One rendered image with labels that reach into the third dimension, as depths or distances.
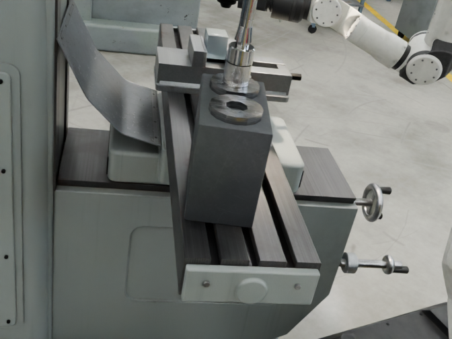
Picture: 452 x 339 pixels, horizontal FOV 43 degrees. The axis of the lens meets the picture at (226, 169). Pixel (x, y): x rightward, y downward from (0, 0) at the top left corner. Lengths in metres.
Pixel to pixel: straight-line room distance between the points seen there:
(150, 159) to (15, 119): 0.32
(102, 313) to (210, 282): 0.80
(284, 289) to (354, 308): 1.45
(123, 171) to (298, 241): 0.57
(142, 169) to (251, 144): 0.55
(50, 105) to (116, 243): 0.42
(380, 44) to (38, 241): 0.94
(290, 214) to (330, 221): 0.52
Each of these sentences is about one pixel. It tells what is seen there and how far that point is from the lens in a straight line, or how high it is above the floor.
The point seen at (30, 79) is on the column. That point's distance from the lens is 1.28.
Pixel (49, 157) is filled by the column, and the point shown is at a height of 0.84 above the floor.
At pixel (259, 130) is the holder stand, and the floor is 1.15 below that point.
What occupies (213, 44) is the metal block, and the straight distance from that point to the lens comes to 1.48.
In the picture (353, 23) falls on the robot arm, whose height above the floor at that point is 1.20.
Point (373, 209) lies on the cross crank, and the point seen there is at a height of 0.65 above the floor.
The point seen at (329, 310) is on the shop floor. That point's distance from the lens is 2.37.
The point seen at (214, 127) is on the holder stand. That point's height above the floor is 1.14.
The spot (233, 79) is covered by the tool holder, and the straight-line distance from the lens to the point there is 1.02.
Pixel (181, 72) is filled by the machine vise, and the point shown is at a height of 1.01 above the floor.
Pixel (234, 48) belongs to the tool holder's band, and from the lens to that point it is 1.01.
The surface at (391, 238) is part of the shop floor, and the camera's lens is 2.90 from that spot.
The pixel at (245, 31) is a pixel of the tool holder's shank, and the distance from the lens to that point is 1.00.
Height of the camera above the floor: 1.55
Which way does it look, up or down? 30 degrees down
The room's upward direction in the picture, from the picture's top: 11 degrees clockwise
